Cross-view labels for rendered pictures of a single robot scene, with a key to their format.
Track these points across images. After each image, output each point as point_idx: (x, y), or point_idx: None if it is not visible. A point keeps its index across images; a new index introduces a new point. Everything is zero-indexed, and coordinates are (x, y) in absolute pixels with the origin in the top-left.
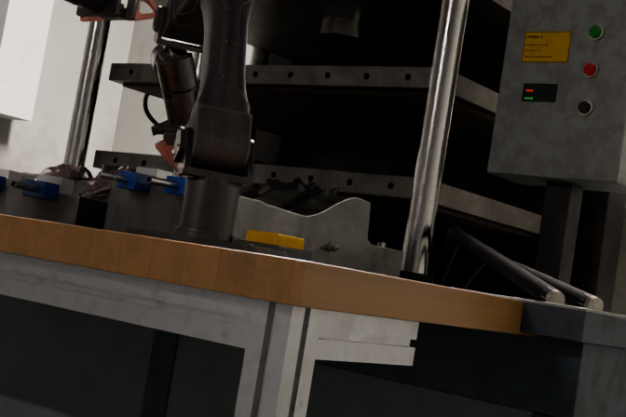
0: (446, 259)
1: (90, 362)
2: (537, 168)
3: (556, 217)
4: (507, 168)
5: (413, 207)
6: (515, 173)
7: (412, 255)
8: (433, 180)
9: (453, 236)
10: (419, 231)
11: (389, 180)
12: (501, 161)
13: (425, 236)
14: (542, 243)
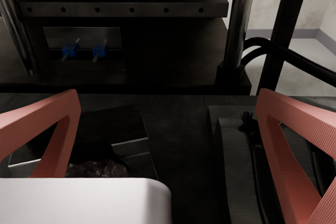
0: (244, 50)
1: None
2: None
3: (294, 7)
4: None
5: (237, 32)
6: None
7: (236, 60)
8: (250, 11)
9: (295, 64)
10: (241, 46)
11: (199, 6)
12: None
13: (243, 47)
14: (284, 22)
